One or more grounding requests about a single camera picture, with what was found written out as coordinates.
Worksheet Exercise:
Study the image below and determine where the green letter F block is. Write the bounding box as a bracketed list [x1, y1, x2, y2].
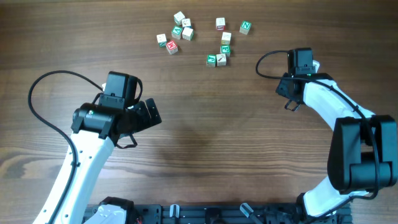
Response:
[220, 45, 231, 57]

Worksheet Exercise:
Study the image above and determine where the hammer picture wooden block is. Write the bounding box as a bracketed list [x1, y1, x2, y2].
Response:
[216, 54, 227, 67]

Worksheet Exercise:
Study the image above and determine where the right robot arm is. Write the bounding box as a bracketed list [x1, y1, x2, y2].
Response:
[276, 48, 397, 223]

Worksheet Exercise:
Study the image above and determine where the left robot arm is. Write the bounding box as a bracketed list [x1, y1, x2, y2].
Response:
[28, 72, 162, 223]

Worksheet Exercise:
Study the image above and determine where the green letter N block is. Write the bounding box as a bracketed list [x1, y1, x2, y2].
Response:
[239, 21, 251, 35]

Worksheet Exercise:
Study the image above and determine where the green sided left block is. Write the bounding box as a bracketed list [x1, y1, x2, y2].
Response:
[156, 34, 167, 47]

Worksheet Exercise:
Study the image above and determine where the red letter M block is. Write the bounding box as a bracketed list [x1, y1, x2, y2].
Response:
[166, 40, 178, 55]

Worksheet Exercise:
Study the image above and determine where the yellow sided wooden block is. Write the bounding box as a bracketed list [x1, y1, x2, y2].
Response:
[221, 32, 232, 45]

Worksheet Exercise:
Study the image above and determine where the green letter A block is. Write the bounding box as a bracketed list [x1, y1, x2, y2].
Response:
[171, 26, 183, 40]

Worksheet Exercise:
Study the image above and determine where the green letter J block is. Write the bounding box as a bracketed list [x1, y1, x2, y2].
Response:
[206, 54, 216, 67]

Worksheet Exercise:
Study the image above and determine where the plain top wooden block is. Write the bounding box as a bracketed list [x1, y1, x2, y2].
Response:
[182, 27, 194, 40]

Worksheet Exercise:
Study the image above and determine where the red sided top block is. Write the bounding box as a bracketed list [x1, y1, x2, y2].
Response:
[216, 17, 226, 30]

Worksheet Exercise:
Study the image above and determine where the teal sided wooden block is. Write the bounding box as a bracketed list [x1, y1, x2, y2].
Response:
[174, 11, 185, 26]

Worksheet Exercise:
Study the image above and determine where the small picture wooden block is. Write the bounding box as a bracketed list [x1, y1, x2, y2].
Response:
[182, 18, 192, 28]

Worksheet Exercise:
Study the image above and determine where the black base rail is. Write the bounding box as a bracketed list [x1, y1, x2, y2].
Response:
[82, 203, 354, 224]

